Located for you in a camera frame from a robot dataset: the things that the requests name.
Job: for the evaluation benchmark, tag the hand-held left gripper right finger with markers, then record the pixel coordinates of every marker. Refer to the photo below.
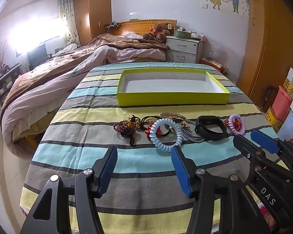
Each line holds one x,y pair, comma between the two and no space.
183,173

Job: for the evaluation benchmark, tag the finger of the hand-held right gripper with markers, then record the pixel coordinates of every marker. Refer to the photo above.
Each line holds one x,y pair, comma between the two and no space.
241,146
265,141

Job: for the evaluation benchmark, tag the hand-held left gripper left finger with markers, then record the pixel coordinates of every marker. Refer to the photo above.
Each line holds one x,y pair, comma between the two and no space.
108,170

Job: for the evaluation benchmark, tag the black wristband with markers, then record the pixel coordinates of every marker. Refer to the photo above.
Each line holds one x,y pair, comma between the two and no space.
210,132

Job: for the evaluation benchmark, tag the pink rhinestone hair clip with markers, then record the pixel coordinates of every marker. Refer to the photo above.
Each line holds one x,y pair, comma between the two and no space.
171,115

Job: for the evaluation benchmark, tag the green cardboard box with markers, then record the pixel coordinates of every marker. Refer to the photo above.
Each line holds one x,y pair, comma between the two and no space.
173,97

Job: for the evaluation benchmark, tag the yellow printed box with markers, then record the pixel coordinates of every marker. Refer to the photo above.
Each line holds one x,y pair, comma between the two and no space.
272,119

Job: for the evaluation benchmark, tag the light blue container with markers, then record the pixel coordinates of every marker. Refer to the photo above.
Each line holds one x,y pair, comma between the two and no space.
289,126

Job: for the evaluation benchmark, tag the striped cloth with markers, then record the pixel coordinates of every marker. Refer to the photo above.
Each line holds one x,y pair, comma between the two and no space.
136,187

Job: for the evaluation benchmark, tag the pink plastic container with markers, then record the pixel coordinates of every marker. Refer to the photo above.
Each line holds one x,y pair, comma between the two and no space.
282,102

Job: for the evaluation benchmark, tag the stack of books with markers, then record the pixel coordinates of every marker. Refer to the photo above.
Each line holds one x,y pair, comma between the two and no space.
212,63

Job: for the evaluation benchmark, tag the wooden door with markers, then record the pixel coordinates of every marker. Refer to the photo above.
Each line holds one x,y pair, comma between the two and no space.
266,41

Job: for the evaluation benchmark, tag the pink duvet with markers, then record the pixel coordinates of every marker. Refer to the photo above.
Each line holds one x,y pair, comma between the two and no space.
39,95

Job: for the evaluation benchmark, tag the white nightstand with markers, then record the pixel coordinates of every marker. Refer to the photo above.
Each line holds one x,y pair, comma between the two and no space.
183,47

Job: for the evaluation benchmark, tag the brown blanket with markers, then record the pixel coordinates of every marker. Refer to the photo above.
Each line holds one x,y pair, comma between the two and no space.
39,75

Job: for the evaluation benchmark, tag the green storage box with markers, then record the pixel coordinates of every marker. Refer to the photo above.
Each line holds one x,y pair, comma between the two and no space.
182,34

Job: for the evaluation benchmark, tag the black chair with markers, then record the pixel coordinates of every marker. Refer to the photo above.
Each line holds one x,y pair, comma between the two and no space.
37,56

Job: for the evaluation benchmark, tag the cluttered shelf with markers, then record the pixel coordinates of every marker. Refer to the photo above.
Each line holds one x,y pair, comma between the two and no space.
5,80

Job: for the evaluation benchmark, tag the brown teddy bear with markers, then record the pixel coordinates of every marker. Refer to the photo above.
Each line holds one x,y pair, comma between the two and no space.
158,33

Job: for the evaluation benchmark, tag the headboard power strip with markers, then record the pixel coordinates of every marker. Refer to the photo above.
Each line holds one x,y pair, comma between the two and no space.
112,24

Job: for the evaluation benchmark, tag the wooden headboard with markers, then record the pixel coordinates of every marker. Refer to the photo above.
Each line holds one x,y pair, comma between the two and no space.
134,26

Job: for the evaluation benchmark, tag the window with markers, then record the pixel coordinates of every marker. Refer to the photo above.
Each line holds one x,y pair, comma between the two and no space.
39,31

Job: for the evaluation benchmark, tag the wooden wardrobe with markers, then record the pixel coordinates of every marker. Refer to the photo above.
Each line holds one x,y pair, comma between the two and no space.
92,14

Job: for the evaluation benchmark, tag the patterned curtain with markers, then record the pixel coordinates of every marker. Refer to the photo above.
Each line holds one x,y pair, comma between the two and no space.
68,17

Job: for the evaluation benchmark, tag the flower branches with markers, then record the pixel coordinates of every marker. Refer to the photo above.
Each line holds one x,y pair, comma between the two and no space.
0,53

